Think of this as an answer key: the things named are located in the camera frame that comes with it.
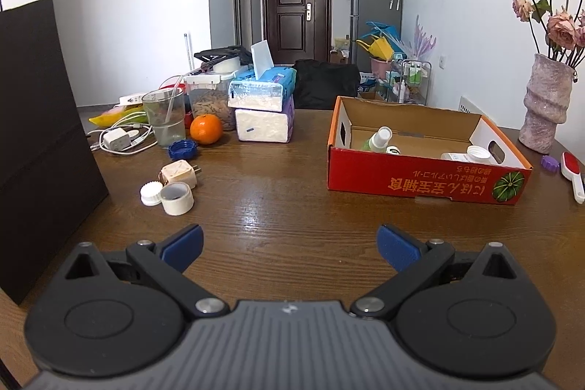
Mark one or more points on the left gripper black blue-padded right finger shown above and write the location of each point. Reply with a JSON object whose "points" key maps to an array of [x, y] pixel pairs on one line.
{"points": [[470, 314]]}

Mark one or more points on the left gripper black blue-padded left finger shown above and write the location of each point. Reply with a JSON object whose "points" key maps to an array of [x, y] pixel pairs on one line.
{"points": [[111, 313]]}

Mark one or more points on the white round lid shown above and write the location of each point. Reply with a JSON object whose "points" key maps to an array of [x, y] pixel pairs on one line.
{"points": [[479, 154]]}

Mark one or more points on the blue plastic lid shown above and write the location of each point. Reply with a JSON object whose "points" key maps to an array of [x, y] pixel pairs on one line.
{"points": [[183, 150]]}

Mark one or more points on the red white lint brush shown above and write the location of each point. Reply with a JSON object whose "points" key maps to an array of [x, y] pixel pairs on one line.
{"points": [[570, 170]]}

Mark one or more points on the white spray bottle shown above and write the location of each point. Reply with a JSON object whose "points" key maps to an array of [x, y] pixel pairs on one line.
{"points": [[391, 149]]}

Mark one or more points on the white tape roll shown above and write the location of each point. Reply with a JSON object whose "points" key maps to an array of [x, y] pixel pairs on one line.
{"points": [[177, 198]]}

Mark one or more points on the black monitor panel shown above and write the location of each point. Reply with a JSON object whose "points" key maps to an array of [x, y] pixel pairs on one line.
{"points": [[50, 181]]}

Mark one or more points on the beige power adapter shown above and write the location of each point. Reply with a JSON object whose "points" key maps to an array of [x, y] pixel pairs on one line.
{"points": [[180, 171]]}

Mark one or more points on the white medicine box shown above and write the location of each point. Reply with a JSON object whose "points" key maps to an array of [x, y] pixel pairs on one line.
{"points": [[455, 156]]}

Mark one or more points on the purple small cap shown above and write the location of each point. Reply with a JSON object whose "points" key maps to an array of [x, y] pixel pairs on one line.
{"points": [[549, 163]]}

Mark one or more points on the red cardboard produce box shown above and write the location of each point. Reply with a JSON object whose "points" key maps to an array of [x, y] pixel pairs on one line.
{"points": [[422, 134]]}

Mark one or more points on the green spray bottle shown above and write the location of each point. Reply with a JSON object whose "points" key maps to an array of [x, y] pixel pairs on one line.
{"points": [[379, 141]]}

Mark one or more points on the orange fruit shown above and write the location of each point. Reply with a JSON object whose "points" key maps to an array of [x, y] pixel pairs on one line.
{"points": [[206, 129]]}

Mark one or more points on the clear drinking glass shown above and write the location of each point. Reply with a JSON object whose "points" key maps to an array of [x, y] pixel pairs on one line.
{"points": [[165, 109]]}

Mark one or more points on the pink textured vase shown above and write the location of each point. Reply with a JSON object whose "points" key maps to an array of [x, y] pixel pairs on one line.
{"points": [[547, 99]]}

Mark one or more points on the purple tissue pack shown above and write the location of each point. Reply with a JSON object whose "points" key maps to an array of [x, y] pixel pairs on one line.
{"points": [[265, 126]]}

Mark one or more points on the red bucket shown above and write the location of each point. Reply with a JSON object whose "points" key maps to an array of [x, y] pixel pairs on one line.
{"points": [[172, 86]]}

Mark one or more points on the clear food container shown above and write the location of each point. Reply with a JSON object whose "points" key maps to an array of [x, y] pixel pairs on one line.
{"points": [[208, 95]]}

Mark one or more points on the blue tissue pack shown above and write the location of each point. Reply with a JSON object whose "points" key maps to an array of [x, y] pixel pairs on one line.
{"points": [[263, 87]]}

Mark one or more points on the black folding chair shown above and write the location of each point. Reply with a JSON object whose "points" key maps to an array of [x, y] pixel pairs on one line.
{"points": [[318, 84]]}

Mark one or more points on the yellow watering can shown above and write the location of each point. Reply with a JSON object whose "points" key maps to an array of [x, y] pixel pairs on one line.
{"points": [[380, 48]]}

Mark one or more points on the dark brown door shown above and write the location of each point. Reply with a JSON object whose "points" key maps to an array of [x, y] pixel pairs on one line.
{"points": [[297, 29]]}

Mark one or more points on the white charger with cable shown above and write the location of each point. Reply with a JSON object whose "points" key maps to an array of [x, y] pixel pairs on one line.
{"points": [[130, 135]]}

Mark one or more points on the wire storage rack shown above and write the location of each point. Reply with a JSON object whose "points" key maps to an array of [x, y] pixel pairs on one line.
{"points": [[409, 81]]}

